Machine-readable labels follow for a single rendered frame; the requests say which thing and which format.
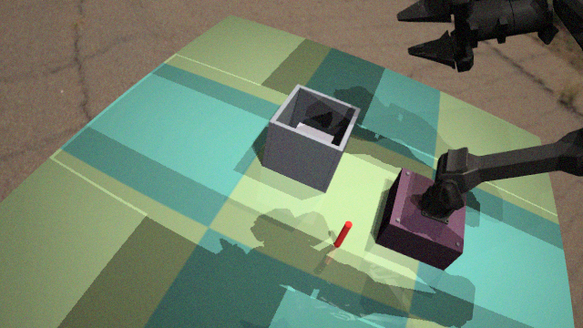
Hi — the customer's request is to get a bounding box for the red peg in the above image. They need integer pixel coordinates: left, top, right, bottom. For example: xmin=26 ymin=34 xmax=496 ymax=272
xmin=334 ymin=221 xmax=353 ymax=248

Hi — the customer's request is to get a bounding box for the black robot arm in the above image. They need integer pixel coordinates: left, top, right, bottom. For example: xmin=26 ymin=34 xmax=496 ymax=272
xmin=421 ymin=0 xmax=583 ymax=224

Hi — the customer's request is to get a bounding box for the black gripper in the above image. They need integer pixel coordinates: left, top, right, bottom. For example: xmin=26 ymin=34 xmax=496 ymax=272
xmin=396 ymin=0 xmax=514 ymax=72

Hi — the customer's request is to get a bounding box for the white square plate with hole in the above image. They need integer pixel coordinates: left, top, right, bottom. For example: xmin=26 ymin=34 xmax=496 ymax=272
xmin=296 ymin=122 xmax=334 ymax=143

